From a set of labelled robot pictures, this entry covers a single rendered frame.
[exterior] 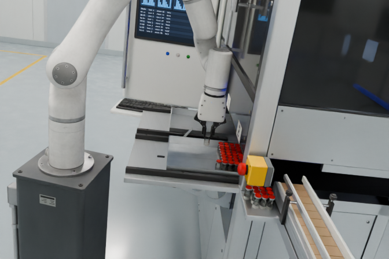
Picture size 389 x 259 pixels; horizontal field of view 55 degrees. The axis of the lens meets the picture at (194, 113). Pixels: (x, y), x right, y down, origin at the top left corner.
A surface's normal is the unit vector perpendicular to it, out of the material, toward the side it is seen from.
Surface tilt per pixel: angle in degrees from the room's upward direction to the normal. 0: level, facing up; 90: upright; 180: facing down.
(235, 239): 90
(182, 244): 0
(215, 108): 90
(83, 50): 70
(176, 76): 90
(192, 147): 0
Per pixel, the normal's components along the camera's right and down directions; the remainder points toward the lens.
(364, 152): 0.03, 0.36
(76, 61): 0.53, 0.02
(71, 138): 0.51, 0.36
